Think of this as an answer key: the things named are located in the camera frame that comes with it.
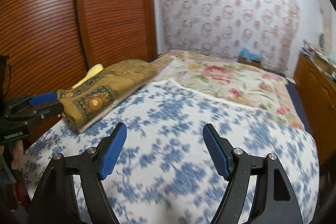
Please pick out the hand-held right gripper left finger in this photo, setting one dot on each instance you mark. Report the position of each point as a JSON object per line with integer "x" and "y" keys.
{"x": 114, "y": 153}

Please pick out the wooden sideboard cabinet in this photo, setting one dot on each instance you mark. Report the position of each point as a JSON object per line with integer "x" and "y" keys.
{"x": 315, "y": 82}

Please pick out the brown louvered wooden wardrobe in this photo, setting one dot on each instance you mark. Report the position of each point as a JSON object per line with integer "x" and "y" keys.
{"x": 52, "y": 16}

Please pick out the person's left hand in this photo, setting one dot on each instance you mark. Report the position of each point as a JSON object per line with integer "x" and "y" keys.
{"x": 18, "y": 154}

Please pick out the blue white floral towel blanket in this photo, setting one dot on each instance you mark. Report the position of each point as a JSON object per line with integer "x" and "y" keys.
{"x": 170, "y": 134}

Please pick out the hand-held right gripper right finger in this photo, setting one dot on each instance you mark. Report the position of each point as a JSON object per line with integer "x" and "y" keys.
{"x": 216, "y": 153}

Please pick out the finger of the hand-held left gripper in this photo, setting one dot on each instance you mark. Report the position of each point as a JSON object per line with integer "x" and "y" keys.
{"x": 43, "y": 98}
{"x": 50, "y": 109}

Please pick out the navy bed sheet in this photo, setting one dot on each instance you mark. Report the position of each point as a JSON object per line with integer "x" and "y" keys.
{"x": 296, "y": 100}

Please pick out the floral bed blanket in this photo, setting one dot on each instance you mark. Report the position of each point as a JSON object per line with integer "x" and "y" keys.
{"x": 223, "y": 77}

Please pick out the mustard patterned shirt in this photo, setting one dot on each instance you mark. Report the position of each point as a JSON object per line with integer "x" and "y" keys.
{"x": 105, "y": 85}

